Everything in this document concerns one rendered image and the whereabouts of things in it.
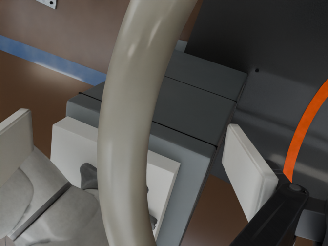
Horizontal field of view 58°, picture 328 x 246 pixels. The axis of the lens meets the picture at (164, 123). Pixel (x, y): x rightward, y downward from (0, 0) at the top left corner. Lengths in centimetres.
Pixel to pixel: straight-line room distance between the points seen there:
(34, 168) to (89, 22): 115
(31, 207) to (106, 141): 47
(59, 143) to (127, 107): 64
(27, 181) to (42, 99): 144
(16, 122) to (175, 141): 55
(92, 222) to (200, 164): 27
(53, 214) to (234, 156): 48
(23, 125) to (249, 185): 14
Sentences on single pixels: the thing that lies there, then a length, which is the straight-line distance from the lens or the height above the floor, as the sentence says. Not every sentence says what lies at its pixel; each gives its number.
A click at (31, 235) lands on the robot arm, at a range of 63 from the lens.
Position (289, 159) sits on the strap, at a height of 2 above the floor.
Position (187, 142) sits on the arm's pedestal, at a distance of 71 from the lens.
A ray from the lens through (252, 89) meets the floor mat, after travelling 143.
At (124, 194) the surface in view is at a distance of 18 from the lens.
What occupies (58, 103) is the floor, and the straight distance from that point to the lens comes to 195.
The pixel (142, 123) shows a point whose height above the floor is 125.
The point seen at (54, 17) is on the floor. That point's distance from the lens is 181.
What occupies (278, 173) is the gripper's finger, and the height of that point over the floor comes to 124.
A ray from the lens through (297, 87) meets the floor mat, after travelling 143.
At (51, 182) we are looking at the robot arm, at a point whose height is 101.
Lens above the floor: 138
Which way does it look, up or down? 58 degrees down
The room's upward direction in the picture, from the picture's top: 138 degrees counter-clockwise
